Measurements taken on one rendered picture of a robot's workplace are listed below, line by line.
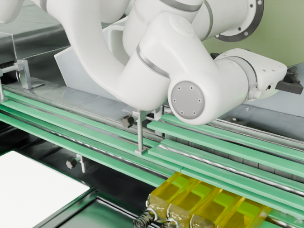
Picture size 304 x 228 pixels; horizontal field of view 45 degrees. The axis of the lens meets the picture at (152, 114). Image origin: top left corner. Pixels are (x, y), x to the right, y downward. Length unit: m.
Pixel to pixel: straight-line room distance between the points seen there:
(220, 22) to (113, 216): 0.59
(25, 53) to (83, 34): 1.17
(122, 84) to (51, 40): 1.26
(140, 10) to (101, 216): 0.63
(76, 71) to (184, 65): 0.94
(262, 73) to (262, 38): 0.26
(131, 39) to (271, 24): 0.33
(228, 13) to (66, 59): 0.79
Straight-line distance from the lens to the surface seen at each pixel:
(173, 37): 0.46
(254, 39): 0.82
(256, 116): 0.91
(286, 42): 0.80
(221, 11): 0.71
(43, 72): 1.75
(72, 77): 1.39
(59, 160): 1.37
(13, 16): 0.59
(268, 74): 0.57
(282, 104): 0.94
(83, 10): 0.51
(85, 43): 0.52
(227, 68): 0.50
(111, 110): 1.18
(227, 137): 0.85
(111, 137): 1.05
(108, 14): 0.62
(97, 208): 1.06
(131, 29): 0.58
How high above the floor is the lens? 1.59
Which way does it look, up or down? 46 degrees down
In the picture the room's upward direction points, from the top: 120 degrees counter-clockwise
